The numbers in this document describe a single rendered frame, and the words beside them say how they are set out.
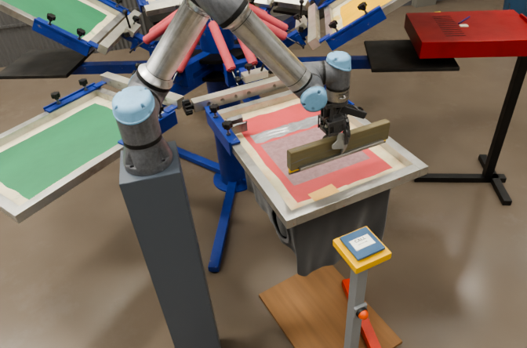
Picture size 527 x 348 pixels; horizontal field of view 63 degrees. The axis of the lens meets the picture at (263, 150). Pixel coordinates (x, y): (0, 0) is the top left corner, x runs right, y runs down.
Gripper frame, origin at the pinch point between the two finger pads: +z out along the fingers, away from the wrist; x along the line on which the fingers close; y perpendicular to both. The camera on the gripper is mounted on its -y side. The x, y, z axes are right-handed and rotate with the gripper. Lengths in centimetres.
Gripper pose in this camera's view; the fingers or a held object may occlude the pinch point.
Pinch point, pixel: (339, 146)
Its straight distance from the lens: 153.7
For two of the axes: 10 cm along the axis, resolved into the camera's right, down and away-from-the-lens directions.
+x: 4.2, 5.1, -7.5
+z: 0.6, 8.1, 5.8
